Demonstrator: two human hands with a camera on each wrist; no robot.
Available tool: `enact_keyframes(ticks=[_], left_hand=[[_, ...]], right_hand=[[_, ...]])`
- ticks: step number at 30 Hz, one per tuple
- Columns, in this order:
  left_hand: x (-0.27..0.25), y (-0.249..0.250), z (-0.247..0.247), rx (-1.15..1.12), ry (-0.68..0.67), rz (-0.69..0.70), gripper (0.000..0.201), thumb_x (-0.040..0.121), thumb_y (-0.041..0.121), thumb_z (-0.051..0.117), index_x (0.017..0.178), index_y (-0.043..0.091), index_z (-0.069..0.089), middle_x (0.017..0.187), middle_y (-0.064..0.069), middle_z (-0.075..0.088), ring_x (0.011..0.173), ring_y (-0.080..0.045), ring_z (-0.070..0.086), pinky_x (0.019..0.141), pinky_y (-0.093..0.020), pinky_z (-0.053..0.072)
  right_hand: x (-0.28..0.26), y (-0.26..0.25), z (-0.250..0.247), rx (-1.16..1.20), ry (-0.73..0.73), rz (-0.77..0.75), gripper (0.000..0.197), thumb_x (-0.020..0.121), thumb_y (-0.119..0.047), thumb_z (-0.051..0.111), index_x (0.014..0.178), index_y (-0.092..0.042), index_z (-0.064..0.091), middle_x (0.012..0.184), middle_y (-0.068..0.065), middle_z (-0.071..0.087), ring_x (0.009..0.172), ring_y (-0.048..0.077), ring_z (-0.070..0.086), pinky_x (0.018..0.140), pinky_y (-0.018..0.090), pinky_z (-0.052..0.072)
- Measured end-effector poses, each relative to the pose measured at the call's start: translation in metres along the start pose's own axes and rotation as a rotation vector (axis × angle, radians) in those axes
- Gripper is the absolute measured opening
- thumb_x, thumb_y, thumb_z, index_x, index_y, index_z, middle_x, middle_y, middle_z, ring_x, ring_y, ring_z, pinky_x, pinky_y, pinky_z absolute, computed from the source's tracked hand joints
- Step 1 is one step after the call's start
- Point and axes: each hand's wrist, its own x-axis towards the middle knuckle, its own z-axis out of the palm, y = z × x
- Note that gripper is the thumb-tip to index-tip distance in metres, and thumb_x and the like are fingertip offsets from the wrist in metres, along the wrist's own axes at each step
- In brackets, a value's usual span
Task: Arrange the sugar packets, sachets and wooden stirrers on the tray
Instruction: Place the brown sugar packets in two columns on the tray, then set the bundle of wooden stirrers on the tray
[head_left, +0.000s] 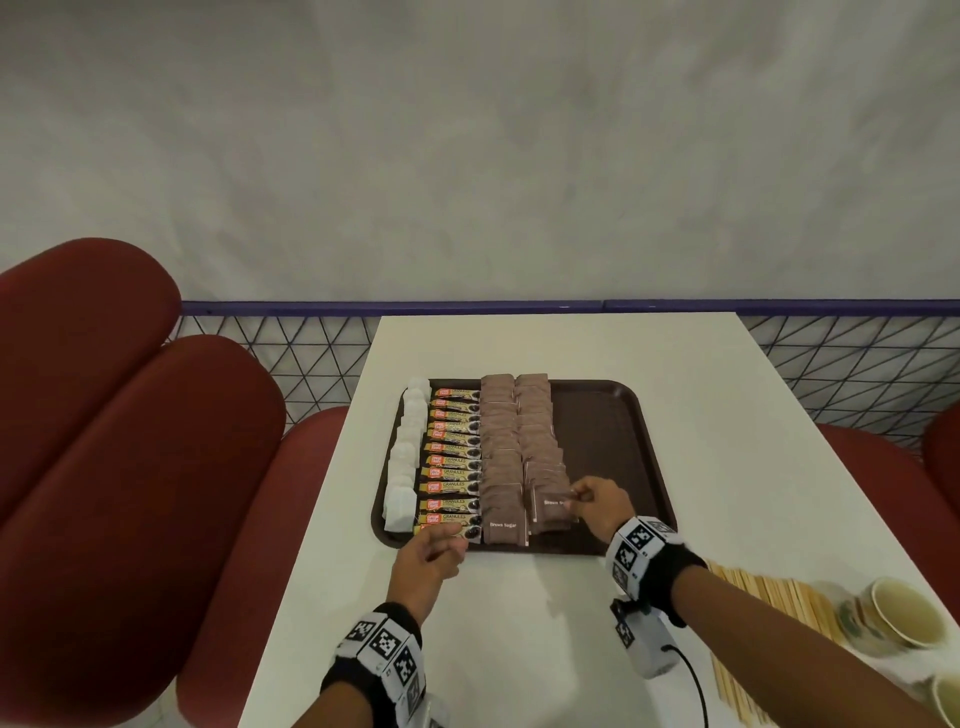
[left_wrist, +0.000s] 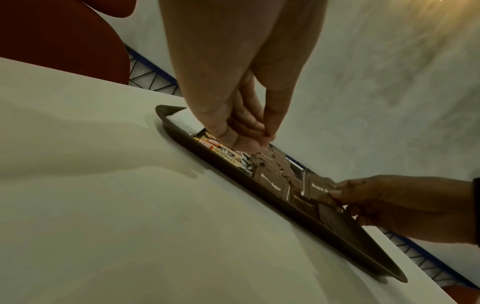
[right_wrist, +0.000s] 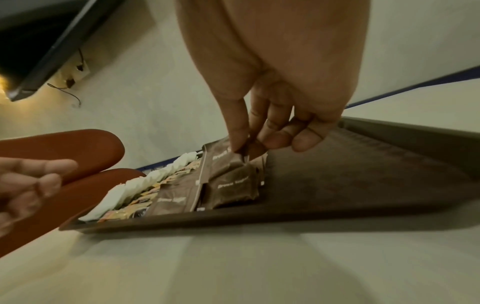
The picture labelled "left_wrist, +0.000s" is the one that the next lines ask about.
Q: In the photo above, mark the person's left hand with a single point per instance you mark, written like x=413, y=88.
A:
x=232, y=59

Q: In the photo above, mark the person's right hand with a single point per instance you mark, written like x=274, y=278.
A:
x=412, y=204

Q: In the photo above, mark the brown plastic tray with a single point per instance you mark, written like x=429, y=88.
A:
x=345, y=234

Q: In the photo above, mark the row of white sachets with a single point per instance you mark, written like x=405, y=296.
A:
x=180, y=121

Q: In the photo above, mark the row of coffee stick packets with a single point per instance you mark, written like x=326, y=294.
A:
x=221, y=153

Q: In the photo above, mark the single brown sugar sachet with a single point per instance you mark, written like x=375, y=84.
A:
x=317, y=187

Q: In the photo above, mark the row of brown sugar packets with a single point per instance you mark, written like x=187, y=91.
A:
x=272, y=181
x=303, y=202

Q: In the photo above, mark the right wristband with marker tags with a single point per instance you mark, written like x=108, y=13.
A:
x=477, y=213

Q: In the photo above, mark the purple mesh railing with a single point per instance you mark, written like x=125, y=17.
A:
x=150, y=77

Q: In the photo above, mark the red padded chair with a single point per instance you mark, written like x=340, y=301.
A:
x=463, y=295
x=56, y=35

